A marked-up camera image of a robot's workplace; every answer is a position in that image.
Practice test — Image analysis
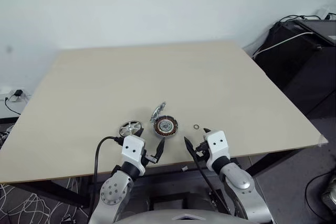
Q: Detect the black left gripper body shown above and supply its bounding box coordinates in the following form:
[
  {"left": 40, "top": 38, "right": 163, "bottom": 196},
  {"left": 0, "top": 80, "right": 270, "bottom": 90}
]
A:
[{"left": 142, "top": 148, "right": 159, "bottom": 168}]

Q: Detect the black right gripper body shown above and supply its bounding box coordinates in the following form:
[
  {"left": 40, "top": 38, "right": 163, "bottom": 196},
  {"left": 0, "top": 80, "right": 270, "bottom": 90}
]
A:
[{"left": 194, "top": 141, "right": 211, "bottom": 158}]

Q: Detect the silver spoked rotor wheel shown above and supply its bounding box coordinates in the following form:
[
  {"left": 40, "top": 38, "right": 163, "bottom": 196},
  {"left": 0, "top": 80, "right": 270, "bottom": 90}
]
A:
[{"left": 119, "top": 120, "right": 143, "bottom": 137}]

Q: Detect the grey motor housing with stator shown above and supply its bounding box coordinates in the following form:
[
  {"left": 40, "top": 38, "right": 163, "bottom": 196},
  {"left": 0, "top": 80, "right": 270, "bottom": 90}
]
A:
[{"left": 153, "top": 115, "right": 179, "bottom": 140}]

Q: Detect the silver robot torso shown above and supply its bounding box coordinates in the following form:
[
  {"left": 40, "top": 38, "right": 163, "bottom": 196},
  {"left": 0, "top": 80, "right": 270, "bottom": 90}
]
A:
[{"left": 112, "top": 209, "right": 249, "bottom": 224}]

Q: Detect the black cabinet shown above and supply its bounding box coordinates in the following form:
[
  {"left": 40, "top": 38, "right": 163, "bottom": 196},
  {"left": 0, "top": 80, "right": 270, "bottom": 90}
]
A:
[{"left": 252, "top": 19, "right": 336, "bottom": 116}]

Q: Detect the clear tape on table corner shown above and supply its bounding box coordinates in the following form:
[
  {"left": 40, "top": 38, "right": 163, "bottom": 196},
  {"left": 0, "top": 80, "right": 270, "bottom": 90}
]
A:
[{"left": 316, "top": 134, "right": 329, "bottom": 148}]

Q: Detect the grey rug with white lines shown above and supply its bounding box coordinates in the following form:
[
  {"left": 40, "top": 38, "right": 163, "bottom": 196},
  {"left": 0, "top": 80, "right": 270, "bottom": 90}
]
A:
[{"left": 0, "top": 176, "right": 89, "bottom": 224}]

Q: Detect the white power strip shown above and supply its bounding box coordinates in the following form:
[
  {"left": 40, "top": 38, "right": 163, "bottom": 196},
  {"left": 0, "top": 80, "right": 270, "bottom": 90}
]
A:
[{"left": 0, "top": 86, "right": 30, "bottom": 103}]

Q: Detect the silver metal object on floor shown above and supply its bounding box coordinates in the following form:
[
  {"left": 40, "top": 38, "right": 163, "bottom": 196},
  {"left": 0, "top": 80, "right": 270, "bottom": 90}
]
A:
[{"left": 321, "top": 181, "right": 336, "bottom": 212}]

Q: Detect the black flat device on cabinet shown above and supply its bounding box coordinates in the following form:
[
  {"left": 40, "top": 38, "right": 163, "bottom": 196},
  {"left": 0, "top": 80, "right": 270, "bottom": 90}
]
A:
[{"left": 296, "top": 19, "right": 336, "bottom": 47}]

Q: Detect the white power adapter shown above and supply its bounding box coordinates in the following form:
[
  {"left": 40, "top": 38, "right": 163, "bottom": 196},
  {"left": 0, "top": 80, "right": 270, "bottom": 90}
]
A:
[{"left": 318, "top": 5, "right": 336, "bottom": 20}]

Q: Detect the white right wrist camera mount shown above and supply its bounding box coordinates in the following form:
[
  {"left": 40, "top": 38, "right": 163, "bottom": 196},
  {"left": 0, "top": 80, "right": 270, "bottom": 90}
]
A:
[{"left": 203, "top": 130, "right": 232, "bottom": 171}]

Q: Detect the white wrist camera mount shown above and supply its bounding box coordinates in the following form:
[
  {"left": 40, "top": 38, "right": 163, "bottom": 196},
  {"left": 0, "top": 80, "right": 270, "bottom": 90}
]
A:
[
  {"left": 203, "top": 130, "right": 232, "bottom": 171},
  {"left": 121, "top": 134, "right": 146, "bottom": 176}
]

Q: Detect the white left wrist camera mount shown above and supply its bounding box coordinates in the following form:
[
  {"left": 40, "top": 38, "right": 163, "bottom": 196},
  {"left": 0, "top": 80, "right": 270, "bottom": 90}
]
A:
[{"left": 121, "top": 134, "right": 146, "bottom": 176}]

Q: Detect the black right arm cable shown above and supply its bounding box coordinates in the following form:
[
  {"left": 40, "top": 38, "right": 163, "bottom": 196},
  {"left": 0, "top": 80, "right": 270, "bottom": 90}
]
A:
[{"left": 193, "top": 153, "right": 229, "bottom": 214}]

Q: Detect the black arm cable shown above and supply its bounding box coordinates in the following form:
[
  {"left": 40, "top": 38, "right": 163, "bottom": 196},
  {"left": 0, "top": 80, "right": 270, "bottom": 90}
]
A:
[
  {"left": 193, "top": 153, "right": 229, "bottom": 214},
  {"left": 88, "top": 136, "right": 124, "bottom": 216}
]

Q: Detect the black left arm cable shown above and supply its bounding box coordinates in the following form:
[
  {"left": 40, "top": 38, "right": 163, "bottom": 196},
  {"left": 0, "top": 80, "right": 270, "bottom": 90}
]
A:
[{"left": 88, "top": 136, "right": 124, "bottom": 216}]

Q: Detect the black table frame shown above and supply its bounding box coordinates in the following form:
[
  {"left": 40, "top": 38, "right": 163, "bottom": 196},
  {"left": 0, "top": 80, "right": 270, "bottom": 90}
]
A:
[{"left": 0, "top": 144, "right": 324, "bottom": 208}]

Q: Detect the white cable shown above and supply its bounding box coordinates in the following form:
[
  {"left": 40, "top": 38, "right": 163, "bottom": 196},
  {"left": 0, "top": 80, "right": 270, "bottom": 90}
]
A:
[{"left": 255, "top": 31, "right": 314, "bottom": 57}]

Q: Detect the black looping floor cable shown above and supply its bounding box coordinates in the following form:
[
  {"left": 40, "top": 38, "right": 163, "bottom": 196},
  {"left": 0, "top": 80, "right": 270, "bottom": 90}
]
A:
[{"left": 304, "top": 172, "right": 336, "bottom": 213}]

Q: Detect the thin black floor cable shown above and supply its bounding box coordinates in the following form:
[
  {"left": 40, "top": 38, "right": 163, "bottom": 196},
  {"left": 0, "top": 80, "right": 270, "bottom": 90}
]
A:
[{"left": 3, "top": 97, "right": 21, "bottom": 116}]

